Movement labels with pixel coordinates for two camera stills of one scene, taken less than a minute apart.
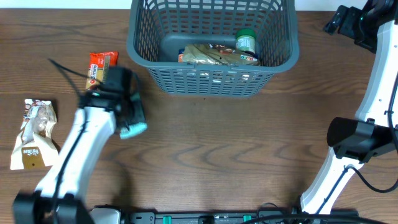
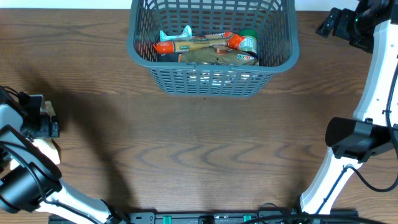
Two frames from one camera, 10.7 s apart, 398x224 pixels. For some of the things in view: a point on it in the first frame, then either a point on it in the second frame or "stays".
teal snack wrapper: x=139 y=124 -> x=187 y=33
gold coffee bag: x=218 y=55 stays
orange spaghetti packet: x=99 y=63 -> x=230 y=38
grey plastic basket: x=158 y=29 stays
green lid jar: x=245 y=40 stays
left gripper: x=120 y=124 -> x=48 y=127
